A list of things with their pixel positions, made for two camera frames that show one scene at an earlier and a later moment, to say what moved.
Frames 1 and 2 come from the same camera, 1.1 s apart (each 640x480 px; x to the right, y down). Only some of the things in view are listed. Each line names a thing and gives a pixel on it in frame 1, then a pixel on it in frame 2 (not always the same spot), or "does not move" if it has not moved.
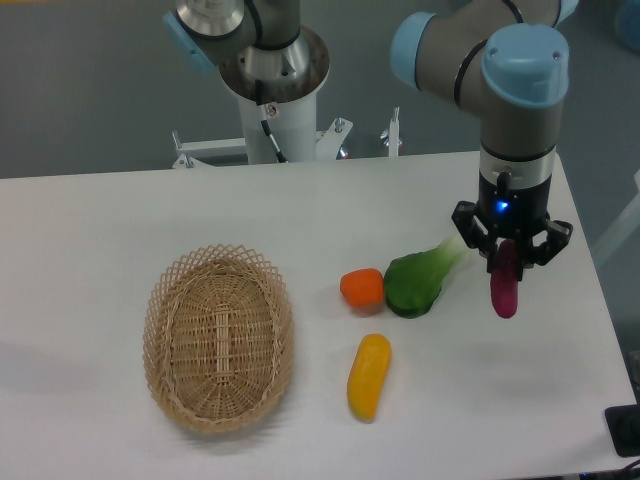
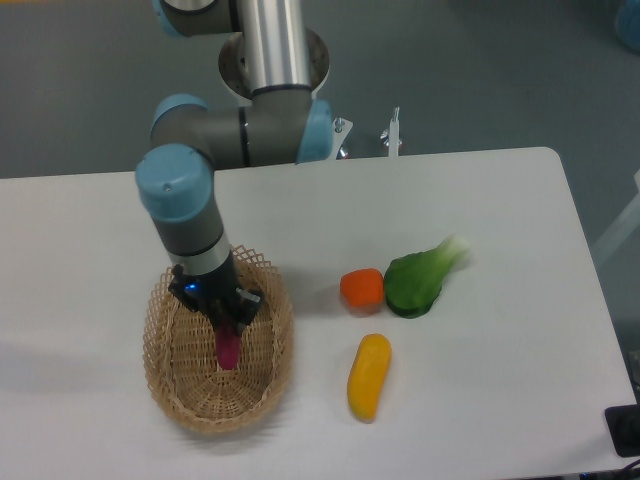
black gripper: (511, 213) -> (216, 295)
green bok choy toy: (413, 282) does not move
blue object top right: (628, 23) does not move
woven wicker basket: (218, 334) does not move
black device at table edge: (624, 426) does not move
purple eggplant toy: (504, 283) -> (228, 347)
